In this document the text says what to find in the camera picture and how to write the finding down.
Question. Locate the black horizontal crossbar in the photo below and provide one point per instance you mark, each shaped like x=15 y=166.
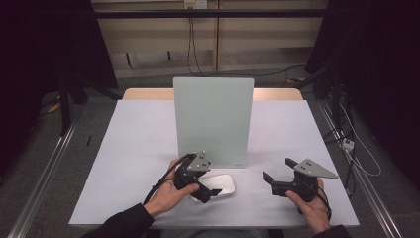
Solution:
x=211 y=13

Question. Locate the white table mat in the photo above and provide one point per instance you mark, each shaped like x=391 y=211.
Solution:
x=138 y=139

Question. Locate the wooden table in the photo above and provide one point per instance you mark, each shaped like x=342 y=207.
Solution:
x=148 y=94

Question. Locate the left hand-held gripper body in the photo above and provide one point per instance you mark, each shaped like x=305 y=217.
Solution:
x=198 y=163

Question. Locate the pale green glass whiteboard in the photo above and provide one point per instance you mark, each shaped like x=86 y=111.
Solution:
x=211 y=119

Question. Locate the person's right hand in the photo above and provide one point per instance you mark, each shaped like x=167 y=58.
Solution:
x=315 y=213

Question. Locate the small black floor object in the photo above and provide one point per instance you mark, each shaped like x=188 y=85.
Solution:
x=88 y=140

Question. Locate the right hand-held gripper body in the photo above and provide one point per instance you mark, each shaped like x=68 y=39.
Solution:
x=308 y=170

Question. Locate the person's left hand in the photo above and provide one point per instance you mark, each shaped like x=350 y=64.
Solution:
x=166 y=195

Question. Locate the black metal stand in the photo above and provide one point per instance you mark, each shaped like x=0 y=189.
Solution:
x=335 y=99
x=65 y=105

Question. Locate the white wall socket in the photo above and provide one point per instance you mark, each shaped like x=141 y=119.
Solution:
x=195 y=4

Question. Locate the aluminium floor rail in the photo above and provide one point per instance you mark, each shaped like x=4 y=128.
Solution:
x=369 y=195
x=43 y=181

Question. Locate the white power strip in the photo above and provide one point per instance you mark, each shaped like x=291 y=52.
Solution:
x=347 y=144

